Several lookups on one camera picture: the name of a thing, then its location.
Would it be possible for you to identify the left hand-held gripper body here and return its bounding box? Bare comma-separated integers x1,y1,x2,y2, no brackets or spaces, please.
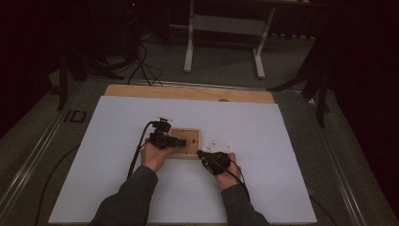
148,116,174,151

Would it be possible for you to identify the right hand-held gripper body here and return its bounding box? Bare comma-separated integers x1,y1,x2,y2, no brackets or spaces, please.
201,139,232,176

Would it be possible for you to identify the small wooden box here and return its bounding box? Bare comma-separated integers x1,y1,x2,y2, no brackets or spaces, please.
167,127,202,161

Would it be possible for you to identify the person's left hand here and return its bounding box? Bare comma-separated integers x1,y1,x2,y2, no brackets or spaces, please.
139,142,180,173

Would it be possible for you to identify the person's right hand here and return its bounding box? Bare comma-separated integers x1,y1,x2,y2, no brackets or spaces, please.
213,152,243,191

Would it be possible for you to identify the white table sheet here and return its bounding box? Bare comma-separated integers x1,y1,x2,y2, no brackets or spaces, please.
48,95,318,225

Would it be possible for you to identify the black rectangular floor socket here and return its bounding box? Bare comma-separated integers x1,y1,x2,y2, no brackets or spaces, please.
63,109,88,123

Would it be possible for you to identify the black metal stand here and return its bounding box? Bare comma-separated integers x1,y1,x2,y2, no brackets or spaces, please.
56,51,126,111

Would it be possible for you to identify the dark equipment rack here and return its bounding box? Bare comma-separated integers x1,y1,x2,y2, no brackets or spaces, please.
120,0,142,65

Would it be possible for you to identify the black tripod stand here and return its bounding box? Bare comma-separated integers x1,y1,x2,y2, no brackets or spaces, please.
267,40,332,129

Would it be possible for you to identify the left hand-held gripper cable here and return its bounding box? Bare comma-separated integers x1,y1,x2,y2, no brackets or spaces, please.
126,120,157,181

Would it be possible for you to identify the hand-held gripper cable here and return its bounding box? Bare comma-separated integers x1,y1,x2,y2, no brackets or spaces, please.
126,120,157,181
230,158,332,225

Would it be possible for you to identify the right hand-held gripper cable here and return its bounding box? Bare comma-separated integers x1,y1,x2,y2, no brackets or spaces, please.
230,158,332,225

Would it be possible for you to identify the bundle of black floor cables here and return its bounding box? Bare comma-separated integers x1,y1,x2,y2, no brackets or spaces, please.
126,40,165,88

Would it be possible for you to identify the thin black floor cable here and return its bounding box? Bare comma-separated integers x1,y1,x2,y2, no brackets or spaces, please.
33,143,82,226

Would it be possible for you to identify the metal floor rail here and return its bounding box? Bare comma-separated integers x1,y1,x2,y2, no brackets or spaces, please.
300,89,369,226
0,80,83,215

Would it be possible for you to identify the white metal desk frame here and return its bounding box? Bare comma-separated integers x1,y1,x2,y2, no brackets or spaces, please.
168,0,314,80

